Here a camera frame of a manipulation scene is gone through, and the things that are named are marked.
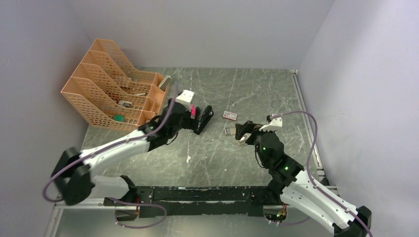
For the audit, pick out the red white staple box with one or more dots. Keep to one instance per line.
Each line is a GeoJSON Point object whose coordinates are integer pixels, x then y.
{"type": "Point", "coordinates": [230, 115]}

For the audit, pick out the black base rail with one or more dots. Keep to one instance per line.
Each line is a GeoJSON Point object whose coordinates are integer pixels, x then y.
{"type": "Point", "coordinates": [149, 202]}

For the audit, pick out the brown cardboard staple tray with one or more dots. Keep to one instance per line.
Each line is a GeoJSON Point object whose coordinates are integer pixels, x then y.
{"type": "Point", "coordinates": [229, 131]}

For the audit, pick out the silver tape dispenser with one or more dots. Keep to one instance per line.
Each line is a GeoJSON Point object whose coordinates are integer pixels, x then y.
{"type": "Point", "coordinates": [125, 104]}

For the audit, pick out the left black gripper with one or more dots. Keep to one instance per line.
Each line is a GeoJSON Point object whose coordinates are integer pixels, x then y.
{"type": "Point", "coordinates": [191, 123]}

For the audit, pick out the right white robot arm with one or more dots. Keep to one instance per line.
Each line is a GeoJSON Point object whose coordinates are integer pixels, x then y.
{"type": "Point", "coordinates": [292, 184]}

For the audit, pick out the orange mesh file organizer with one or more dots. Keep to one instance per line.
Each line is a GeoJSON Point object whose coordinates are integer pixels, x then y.
{"type": "Point", "coordinates": [105, 76]}

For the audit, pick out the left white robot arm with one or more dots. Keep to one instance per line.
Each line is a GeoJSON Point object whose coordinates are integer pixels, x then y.
{"type": "Point", "coordinates": [77, 175]}

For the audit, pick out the beige black stapler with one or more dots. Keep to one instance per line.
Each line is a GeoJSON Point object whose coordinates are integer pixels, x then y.
{"type": "Point", "coordinates": [242, 140]}

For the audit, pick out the green round object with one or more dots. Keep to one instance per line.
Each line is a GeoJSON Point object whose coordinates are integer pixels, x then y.
{"type": "Point", "coordinates": [118, 118]}

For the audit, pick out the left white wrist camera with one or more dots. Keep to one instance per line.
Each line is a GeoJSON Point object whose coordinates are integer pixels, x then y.
{"type": "Point", "coordinates": [185, 98]}

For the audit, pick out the grey white device in organizer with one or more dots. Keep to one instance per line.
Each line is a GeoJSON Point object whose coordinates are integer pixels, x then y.
{"type": "Point", "coordinates": [165, 83]}

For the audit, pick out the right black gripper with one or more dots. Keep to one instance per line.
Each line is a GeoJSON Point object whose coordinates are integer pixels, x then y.
{"type": "Point", "coordinates": [248, 127]}

